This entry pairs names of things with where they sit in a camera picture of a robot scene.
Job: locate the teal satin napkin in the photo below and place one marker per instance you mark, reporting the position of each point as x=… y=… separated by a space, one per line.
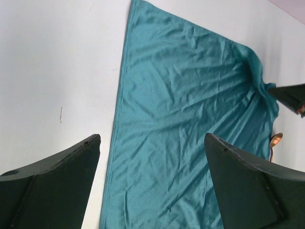
x=179 y=81

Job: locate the copper spoon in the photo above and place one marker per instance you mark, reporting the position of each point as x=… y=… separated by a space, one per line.
x=275 y=139

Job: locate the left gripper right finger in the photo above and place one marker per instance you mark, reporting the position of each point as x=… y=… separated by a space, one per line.
x=253 y=193

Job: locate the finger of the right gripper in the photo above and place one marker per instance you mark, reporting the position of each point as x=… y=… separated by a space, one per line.
x=293 y=97

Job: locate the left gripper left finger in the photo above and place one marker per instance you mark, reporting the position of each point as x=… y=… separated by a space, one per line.
x=52 y=193

